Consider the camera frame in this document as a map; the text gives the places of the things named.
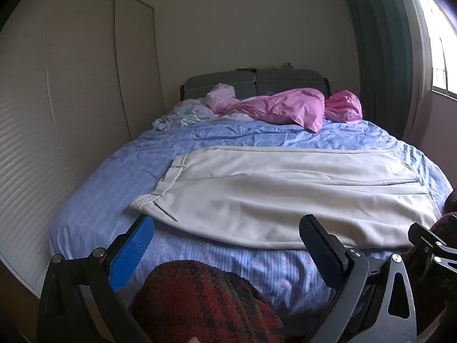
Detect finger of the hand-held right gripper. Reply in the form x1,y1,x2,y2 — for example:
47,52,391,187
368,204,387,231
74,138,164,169
408,222,457,294

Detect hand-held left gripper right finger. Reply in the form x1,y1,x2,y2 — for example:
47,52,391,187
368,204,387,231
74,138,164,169
296,214,418,343

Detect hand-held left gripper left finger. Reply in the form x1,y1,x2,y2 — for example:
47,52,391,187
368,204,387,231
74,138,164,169
37,214,155,343

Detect cream white pants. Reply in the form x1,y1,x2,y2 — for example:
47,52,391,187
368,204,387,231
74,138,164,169
129,146,442,251

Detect blue bed sheet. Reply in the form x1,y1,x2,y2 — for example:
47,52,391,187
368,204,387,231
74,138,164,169
48,119,451,317

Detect white louvered wardrobe doors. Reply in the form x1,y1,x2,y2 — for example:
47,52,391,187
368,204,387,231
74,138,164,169
0,0,165,294

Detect pink pillow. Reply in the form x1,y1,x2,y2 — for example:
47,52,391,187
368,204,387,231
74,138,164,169
323,90,363,124

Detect pink duvet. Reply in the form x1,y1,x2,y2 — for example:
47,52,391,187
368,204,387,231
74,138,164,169
206,83,326,133

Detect floral pastel pillow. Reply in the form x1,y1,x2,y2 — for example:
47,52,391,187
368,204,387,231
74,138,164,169
153,99,219,131

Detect grey padded headboard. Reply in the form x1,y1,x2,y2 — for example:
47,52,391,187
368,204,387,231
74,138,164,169
179,68,331,101

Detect window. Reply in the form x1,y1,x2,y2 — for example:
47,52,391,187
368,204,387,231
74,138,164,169
413,0,457,101

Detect teal curtain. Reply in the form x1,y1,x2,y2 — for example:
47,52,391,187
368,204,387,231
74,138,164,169
339,0,425,141

